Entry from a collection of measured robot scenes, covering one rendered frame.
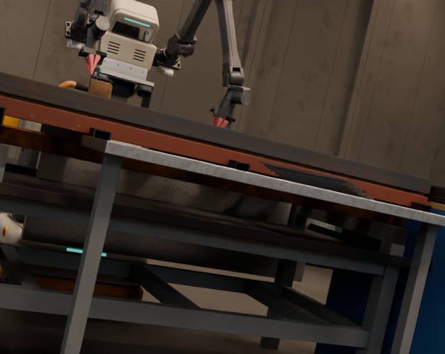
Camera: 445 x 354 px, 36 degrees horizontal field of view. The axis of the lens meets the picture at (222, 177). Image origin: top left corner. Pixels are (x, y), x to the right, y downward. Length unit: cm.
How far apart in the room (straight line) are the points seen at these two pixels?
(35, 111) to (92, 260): 44
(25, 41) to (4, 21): 47
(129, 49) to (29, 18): 934
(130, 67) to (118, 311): 134
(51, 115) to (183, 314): 74
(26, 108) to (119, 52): 124
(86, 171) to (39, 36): 972
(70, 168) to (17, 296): 87
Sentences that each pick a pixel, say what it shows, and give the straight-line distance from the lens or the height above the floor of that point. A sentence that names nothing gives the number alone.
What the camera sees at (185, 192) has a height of 61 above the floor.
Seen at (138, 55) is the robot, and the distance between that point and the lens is 314.
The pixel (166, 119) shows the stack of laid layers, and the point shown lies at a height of 85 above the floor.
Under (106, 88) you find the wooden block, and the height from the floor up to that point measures 90.
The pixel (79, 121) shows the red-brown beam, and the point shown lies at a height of 78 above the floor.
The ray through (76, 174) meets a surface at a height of 59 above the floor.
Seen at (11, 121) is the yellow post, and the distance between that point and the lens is 250.
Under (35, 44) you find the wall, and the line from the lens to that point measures 1240.
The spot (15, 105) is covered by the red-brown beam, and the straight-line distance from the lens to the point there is 193.
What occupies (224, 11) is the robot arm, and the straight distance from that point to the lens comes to 284.
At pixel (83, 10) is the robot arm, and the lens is 297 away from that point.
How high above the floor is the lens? 75
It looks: 1 degrees down
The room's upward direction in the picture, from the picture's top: 13 degrees clockwise
